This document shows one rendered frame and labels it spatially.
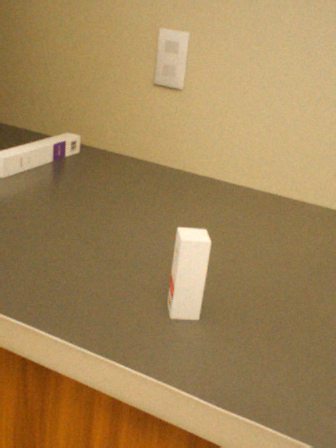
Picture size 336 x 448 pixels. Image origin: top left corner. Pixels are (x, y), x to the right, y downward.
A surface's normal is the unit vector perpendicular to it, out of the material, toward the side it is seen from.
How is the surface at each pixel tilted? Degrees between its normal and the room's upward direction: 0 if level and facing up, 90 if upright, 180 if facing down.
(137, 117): 90
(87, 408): 90
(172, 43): 90
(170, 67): 90
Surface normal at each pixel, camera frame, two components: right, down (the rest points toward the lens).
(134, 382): -0.46, 0.29
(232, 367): 0.14, -0.91
